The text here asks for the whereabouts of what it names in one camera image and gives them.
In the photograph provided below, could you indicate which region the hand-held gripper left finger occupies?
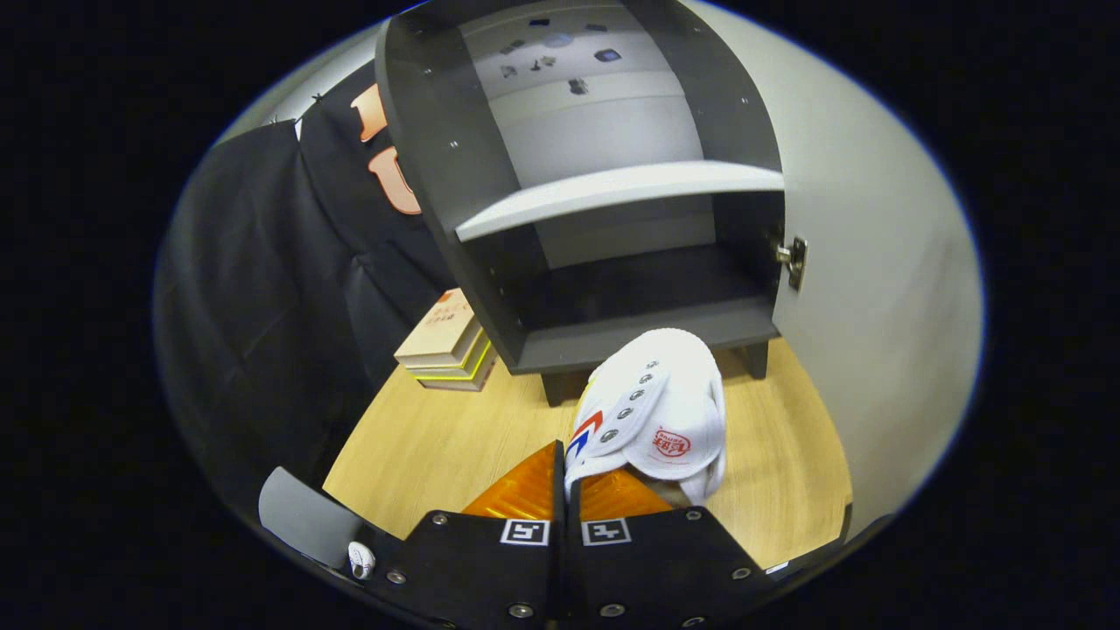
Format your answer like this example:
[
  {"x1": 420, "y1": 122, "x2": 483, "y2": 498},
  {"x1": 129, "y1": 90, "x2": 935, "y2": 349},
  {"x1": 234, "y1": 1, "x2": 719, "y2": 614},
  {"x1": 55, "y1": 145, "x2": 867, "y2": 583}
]
[{"x1": 363, "y1": 440, "x2": 565, "y2": 630}]

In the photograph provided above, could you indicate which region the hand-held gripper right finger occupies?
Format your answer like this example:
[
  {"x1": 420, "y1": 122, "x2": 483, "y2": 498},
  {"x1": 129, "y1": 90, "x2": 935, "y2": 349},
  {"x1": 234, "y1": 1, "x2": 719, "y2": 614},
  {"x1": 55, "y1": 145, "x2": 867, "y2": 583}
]
[{"x1": 564, "y1": 468, "x2": 780, "y2": 630}]

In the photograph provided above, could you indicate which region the dark grey shoe cabinet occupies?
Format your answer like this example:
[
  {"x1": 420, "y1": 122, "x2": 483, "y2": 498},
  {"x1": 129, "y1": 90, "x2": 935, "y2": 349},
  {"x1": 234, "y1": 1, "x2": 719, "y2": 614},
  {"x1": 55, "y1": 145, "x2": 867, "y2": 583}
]
[{"x1": 374, "y1": 0, "x2": 786, "y2": 408}]

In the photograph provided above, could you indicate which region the brown book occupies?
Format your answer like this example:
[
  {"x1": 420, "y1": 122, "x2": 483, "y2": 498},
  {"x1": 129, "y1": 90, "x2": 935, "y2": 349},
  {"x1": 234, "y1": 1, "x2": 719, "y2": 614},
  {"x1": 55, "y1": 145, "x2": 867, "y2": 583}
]
[{"x1": 416, "y1": 350, "x2": 498, "y2": 393}]

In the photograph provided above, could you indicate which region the yellow-edged book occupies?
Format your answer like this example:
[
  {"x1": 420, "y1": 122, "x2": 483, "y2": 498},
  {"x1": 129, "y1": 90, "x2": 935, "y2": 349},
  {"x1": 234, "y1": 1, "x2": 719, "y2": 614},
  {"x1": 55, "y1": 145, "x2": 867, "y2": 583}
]
[{"x1": 405, "y1": 337, "x2": 493, "y2": 382}]

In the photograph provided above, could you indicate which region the tan cover book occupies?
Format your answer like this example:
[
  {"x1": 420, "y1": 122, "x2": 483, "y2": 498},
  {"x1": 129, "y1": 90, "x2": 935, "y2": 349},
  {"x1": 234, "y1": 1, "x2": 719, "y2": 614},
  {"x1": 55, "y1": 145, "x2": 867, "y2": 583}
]
[{"x1": 394, "y1": 289, "x2": 484, "y2": 368}]

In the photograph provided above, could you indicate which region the grey curved panel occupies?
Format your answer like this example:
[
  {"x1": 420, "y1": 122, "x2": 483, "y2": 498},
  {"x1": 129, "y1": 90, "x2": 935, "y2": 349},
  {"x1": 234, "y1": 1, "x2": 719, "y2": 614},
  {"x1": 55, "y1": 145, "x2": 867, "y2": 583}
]
[{"x1": 258, "y1": 466, "x2": 379, "y2": 571}]

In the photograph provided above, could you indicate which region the black backdrop cloth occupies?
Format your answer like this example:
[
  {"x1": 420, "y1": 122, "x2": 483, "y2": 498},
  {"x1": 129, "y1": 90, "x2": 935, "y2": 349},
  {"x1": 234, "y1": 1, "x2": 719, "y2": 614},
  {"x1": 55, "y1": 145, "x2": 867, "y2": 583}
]
[{"x1": 153, "y1": 66, "x2": 456, "y2": 526}]

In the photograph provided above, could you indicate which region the row of black cloth clips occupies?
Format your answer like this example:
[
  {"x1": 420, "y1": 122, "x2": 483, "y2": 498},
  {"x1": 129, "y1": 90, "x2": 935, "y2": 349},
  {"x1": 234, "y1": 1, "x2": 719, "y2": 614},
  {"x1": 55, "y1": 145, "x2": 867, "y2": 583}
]
[{"x1": 269, "y1": 90, "x2": 325, "y2": 125}]

